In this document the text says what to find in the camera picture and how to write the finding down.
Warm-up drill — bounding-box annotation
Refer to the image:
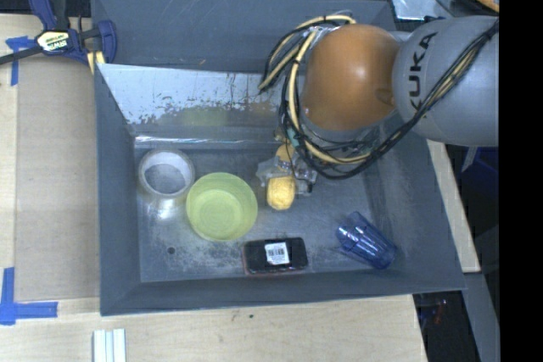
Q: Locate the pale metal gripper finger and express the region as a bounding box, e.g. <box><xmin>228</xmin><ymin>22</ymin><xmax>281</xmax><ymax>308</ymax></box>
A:
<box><xmin>295</xmin><ymin>167</ymin><xmax>319</xmax><ymax>198</ymax></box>
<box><xmin>255</xmin><ymin>158</ymin><xmax>279</xmax><ymax>184</ymax></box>

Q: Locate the yellow lemon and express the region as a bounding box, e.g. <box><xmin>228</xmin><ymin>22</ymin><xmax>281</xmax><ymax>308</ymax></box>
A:
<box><xmin>266</xmin><ymin>175</ymin><xmax>297</xmax><ymax>212</ymax></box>

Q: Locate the yellow-green plastic bowl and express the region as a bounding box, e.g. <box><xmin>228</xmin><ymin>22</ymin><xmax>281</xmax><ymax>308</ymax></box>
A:
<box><xmin>185</xmin><ymin>171</ymin><xmax>260</xmax><ymax>243</ymax></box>

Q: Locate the black box with barcode label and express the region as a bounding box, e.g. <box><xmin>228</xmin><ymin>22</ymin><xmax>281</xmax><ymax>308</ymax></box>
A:
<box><xmin>242</xmin><ymin>237</ymin><xmax>310</xmax><ymax>276</ymax></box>

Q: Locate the blue clear plastic cup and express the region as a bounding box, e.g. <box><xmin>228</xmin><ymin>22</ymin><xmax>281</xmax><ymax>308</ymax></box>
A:
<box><xmin>335</xmin><ymin>210</ymin><xmax>399</xmax><ymax>270</ymax></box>

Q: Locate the grey metal bin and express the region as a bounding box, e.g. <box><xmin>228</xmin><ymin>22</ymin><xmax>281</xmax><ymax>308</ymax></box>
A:
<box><xmin>88</xmin><ymin>0</ymin><xmax>468</xmax><ymax>317</ymax></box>

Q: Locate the clear tape roll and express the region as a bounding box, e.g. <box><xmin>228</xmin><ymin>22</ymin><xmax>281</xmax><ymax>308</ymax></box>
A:
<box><xmin>137</xmin><ymin>148</ymin><xmax>197</xmax><ymax>221</ymax></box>

